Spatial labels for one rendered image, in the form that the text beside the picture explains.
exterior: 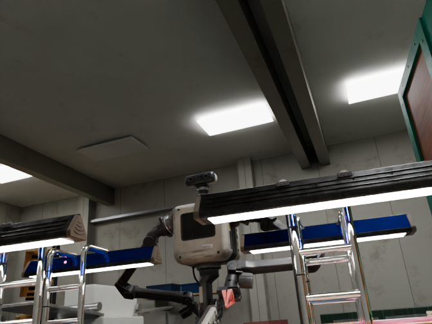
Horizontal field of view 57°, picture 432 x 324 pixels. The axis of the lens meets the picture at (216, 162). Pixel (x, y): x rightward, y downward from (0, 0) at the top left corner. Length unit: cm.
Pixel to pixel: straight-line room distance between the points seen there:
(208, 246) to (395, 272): 623
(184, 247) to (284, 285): 614
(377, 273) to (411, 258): 66
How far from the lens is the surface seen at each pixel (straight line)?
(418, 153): 201
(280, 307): 830
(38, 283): 144
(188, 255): 225
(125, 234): 988
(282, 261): 197
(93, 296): 533
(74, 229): 119
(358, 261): 113
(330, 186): 99
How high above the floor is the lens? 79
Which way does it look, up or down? 22 degrees up
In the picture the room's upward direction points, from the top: 4 degrees counter-clockwise
